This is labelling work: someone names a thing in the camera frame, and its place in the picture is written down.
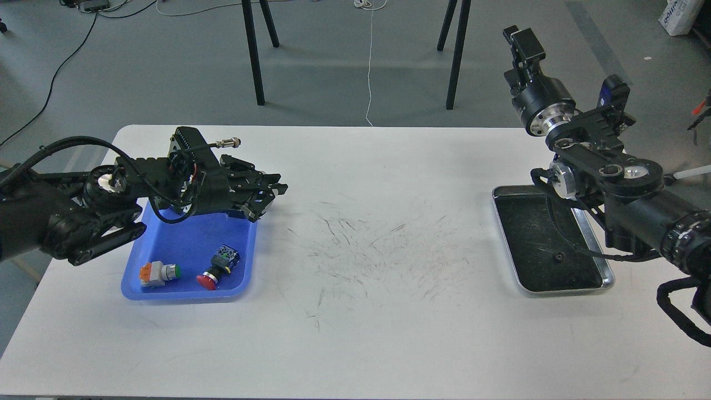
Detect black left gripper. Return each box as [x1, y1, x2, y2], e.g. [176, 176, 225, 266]
[193, 155, 288, 223]

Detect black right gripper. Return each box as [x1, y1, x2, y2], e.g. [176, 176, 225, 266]
[503, 26, 575, 137]

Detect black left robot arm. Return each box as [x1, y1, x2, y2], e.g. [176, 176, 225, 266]
[1, 126, 288, 266]

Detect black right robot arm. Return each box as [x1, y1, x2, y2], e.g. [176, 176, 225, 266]
[503, 26, 710, 346]

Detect red mushroom push button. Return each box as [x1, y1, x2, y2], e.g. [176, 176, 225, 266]
[196, 244, 241, 291]

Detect black table legs right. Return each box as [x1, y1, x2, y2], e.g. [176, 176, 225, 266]
[437, 1, 472, 111]

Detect black table legs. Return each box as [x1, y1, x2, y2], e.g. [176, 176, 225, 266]
[437, 1, 472, 111]
[241, 0, 281, 106]

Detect blue plastic tray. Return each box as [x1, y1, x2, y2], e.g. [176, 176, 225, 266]
[121, 206, 258, 302]

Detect black table legs left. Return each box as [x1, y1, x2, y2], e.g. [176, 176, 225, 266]
[241, 0, 281, 106]

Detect orange green push button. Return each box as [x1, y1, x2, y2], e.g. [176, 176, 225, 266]
[139, 261, 181, 288]

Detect silver metal tray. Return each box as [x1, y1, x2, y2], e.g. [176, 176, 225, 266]
[491, 185, 615, 296]

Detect grey backpack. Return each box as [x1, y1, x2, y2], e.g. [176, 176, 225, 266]
[687, 89, 710, 146]

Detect white cord on floor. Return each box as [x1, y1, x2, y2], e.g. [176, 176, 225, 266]
[353, 0, 388, 127]

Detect black cable on floor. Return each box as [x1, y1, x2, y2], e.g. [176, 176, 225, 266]
[0, 0, 167, 148]

